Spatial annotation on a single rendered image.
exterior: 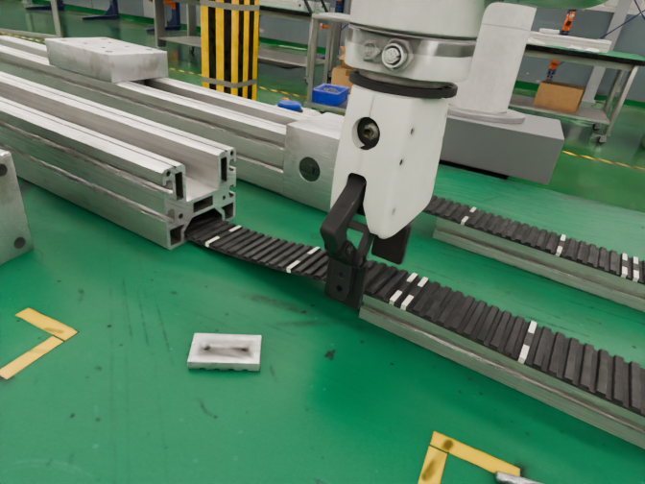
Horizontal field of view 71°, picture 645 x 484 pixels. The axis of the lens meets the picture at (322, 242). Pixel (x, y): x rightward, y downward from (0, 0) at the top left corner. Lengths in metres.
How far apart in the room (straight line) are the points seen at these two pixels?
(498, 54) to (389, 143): 0.61
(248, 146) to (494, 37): 0.48
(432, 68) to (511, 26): 0.60
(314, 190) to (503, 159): 0.38
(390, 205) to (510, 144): 0.54
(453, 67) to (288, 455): 0.25
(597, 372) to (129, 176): 0.44
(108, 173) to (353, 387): 0.32
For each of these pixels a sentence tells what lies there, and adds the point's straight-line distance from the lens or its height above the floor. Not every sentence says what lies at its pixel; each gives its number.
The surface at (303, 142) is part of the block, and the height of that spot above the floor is 0.86.
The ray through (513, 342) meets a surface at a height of 0.81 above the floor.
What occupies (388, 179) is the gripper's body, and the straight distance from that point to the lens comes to 0.30.
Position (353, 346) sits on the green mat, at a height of 0.78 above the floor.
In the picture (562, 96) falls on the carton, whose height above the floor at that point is 0.35.
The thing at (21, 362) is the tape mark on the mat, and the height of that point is 0.78.
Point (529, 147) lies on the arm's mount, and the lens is 0.82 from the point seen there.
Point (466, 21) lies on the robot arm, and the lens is 0.30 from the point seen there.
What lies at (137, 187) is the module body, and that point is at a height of 0.84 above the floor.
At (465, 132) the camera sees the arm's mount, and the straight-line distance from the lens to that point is 0.83.
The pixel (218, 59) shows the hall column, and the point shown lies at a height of 0.47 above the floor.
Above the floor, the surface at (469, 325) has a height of 0.82.
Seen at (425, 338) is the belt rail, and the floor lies 0.79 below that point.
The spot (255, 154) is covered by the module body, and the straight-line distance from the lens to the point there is 0.61.
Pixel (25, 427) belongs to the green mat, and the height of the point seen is 0.78.
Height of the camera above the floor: 1.02
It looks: 29 degrees down
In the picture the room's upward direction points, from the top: 7 degrees clockwise
